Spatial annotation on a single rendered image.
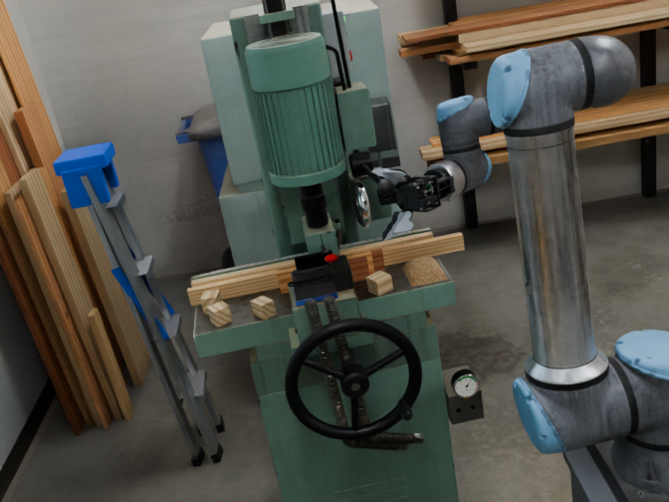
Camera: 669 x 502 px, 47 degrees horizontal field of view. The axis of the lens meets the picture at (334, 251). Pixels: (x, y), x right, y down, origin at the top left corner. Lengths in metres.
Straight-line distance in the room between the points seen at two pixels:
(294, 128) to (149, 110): 2.54
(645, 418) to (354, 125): 0.96
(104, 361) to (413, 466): 1.53
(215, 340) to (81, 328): 1.40
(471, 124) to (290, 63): 0.46
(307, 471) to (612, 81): 1.17
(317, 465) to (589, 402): 0.76
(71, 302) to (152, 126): 1.41
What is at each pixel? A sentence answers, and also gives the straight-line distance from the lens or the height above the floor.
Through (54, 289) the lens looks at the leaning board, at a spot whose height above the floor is 0.63.
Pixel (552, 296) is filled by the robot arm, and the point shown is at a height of 1.04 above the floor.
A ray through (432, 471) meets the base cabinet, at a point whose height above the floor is 0.39.
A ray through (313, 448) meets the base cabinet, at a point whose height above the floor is 0.54.
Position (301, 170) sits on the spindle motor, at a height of 1.20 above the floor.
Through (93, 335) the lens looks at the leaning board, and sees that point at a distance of 3.16.
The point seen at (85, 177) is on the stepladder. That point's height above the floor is 1.10.
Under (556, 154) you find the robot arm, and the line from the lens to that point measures 1.30.
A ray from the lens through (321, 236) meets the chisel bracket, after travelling 1.79.
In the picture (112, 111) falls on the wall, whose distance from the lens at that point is 4.21.
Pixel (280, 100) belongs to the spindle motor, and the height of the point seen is 1.36.
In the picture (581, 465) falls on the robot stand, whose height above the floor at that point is 0.55.
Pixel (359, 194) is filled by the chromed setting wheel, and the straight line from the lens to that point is 1.91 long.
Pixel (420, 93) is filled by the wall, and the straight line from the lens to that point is 4.15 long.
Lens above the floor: 1.69
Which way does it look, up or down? 23 degrees down
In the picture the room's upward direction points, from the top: 10 degrees counter-clockwise
